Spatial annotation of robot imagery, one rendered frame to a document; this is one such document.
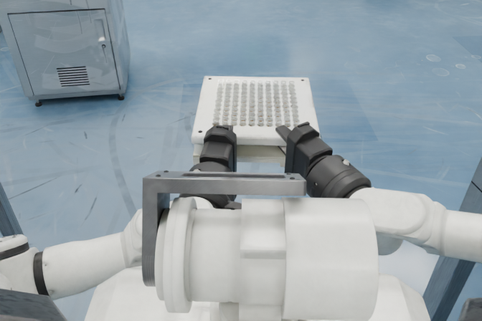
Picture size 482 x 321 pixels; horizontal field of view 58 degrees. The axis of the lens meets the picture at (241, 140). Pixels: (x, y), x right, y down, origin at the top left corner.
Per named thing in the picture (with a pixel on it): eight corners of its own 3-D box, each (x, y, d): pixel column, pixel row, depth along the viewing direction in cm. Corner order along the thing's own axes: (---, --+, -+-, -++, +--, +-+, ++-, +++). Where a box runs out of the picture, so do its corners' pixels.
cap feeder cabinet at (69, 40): (27, 110, 275) (-15, -11, 230) (46, 69, 320) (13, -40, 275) (129, 103, 283) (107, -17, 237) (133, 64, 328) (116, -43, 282)
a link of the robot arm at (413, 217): (349, 183, 66) (447, 194, 59) (363, 208, 72) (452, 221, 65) (340, 223, 63) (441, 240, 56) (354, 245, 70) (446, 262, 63)
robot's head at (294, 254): (357, 365, 25) (387, 269, 20) (181, 360, 25) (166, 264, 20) (339, 271, 30) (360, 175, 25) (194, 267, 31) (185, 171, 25)
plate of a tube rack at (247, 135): (204, 82, 103) (203, 74, 102) (308, 84, 103) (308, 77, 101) (191, 145, 83) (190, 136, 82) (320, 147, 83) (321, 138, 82)
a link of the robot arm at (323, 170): (279, 131, 75) (323, 171, 67) (323, 115, 79) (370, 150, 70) (275, 184, 83) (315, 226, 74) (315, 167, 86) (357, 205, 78)
